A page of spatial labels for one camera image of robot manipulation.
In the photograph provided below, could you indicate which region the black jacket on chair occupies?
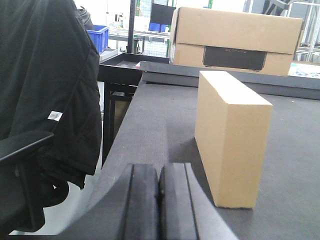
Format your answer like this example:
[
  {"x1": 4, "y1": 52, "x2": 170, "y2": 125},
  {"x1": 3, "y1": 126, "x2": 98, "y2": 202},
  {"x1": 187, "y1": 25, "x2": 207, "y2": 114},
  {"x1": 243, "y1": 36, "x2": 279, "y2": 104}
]
[{"x1": 0, "y1": 0, "x2": 102, "y2": 189}]

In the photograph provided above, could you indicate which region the black side table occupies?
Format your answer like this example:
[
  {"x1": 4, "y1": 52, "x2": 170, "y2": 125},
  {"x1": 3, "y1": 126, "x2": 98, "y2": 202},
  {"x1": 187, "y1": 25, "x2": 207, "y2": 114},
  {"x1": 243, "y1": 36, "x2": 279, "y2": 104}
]
[{"x1": 98, "y1": 53, "x2": 169, "y2": 163}]

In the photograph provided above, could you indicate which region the blue plastic bin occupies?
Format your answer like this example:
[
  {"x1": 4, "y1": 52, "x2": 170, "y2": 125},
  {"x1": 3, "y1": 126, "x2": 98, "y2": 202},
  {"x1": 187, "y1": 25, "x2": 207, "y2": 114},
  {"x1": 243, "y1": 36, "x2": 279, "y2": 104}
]
[{"x1": 86, "y1": 25, "x2": 109, "y2": 54}]

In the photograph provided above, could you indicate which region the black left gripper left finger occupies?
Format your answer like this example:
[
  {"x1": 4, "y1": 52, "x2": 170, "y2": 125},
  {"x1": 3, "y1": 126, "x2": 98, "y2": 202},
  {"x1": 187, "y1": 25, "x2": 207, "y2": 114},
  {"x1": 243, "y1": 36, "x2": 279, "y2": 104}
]
[{"x1": 57, "y1": 164, "x2": 159, "y2": 240}]

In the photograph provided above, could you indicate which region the small brown cardboard package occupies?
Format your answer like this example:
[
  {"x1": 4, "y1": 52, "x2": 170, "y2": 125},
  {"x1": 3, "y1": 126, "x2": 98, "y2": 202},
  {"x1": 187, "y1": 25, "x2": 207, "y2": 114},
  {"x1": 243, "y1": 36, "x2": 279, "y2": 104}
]
[{"x1": 195, "y1": 70, "x2": 273, "y2": 209}]

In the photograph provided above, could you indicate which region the black office chair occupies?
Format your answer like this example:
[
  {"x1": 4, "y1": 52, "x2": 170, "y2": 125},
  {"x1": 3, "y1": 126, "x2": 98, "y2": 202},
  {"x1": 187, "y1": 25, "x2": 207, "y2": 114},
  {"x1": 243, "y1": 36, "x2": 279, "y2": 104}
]
[{"x1": 0, "y1": 130, "x2": 69, "y2": 239}]

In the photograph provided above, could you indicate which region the large brown cardboard box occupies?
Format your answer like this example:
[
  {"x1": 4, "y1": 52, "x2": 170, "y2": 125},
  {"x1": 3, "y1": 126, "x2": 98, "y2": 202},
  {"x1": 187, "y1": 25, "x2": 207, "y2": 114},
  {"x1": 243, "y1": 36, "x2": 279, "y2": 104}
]
[{"x1": 169, "y1": 6, "x2": 303, "y2": 76}]

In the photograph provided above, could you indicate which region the black vertical post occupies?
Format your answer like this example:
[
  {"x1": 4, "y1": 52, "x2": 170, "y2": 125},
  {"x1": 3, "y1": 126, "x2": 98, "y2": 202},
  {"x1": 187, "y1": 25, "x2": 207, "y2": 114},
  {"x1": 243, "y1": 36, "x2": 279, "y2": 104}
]
[{"x1": 127, "y1": 0, "x2": 136, "y2": 54}]

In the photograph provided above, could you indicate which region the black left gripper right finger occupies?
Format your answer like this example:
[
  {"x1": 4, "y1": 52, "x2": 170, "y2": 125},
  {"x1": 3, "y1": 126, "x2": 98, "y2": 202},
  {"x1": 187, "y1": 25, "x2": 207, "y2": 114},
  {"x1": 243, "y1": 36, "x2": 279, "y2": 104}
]
[{"x1": 159, "y1": 163, "x2": 238, "y2": 240}]

